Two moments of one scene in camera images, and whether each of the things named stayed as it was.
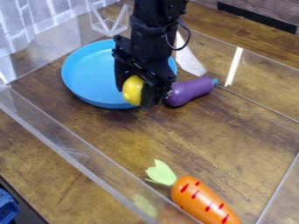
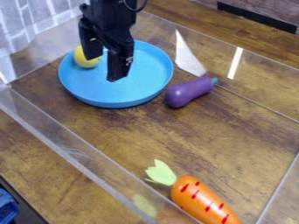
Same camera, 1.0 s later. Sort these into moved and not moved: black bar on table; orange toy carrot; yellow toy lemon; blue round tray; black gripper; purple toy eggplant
Moved: yellow toy lemon; black gripper
Not moved: black bar on table; purple toy eggplant; blue round tray; orange toy carrot
